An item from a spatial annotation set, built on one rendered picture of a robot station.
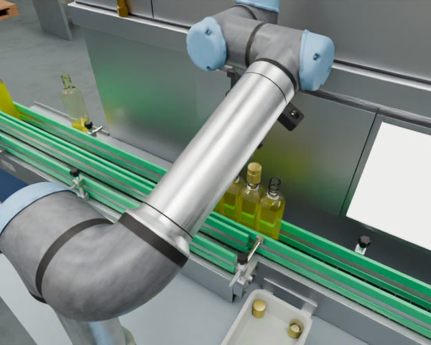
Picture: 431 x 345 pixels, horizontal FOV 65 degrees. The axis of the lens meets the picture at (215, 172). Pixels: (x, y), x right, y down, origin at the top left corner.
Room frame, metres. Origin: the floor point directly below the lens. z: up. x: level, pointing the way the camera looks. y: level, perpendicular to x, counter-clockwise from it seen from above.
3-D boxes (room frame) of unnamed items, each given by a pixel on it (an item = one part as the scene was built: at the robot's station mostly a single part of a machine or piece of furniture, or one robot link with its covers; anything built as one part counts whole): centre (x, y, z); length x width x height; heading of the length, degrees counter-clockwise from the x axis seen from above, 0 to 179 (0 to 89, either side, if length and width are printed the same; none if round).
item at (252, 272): (0.51, -0.08, 0.85); 0.09 x 0.04 x 0.07; 147
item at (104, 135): (1.11, 0.46, 0.84); 0.95 x 0.09 x 0.11; 57
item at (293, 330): (0.38, -0.21, 0.79); 0.04 x 0.04 x 0.04
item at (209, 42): (0.55, -0.03, 1.50); 0.11 x 0.11 x 0.08; 50
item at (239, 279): (0.49, -0.08, 0.95); 0.17 x 0.03 x 0.12; 147
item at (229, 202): (0.66, -0.05, 0.99); 0.06 x 0.06 x 0.21; 57
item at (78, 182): (0.77, 0.46, 0.94); 0.07 x 0.04 x 0.13; 147
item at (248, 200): (0.62, -0.10, 0.99); 0.06 x 0.06 x 0.21; 57
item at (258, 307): (0.44, -0.12, 0.79); 0.04 x 0.04 x 0.04
